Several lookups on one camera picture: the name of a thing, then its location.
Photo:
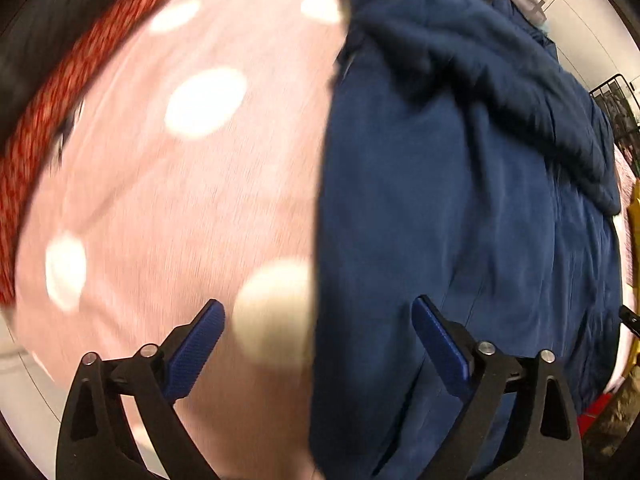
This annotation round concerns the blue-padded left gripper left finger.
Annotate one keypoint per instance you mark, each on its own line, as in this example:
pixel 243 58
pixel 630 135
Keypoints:
pixel 95 439

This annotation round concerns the black wire rack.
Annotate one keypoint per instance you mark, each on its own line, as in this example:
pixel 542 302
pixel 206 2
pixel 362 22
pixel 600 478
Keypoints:
pixel 619 103

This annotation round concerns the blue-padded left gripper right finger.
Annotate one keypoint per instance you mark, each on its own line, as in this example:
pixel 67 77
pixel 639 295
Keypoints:
pixel 541 440

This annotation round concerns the black knitted folded garment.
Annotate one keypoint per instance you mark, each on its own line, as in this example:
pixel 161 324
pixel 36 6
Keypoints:
pixel 34 43

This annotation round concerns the pink polka dot bedsheet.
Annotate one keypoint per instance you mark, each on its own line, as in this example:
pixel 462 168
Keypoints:
pixel 192 174

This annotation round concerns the navy blue padded jacket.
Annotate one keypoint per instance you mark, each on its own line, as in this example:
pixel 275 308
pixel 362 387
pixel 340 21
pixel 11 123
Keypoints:
pixel 464 164

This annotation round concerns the red floral folded cloth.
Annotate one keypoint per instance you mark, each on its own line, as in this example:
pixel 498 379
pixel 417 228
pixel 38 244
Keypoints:
pixel 23 153

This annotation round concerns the yellow cloth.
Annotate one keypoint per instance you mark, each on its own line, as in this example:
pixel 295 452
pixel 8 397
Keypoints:
pixel 631 274

